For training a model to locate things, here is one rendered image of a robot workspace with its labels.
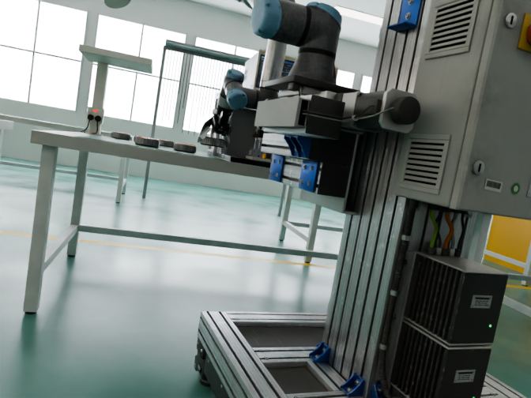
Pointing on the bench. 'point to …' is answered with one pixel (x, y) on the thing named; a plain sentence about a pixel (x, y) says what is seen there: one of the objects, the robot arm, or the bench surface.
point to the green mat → (147, 146)
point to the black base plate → (243, 160)
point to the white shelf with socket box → (96, 114)
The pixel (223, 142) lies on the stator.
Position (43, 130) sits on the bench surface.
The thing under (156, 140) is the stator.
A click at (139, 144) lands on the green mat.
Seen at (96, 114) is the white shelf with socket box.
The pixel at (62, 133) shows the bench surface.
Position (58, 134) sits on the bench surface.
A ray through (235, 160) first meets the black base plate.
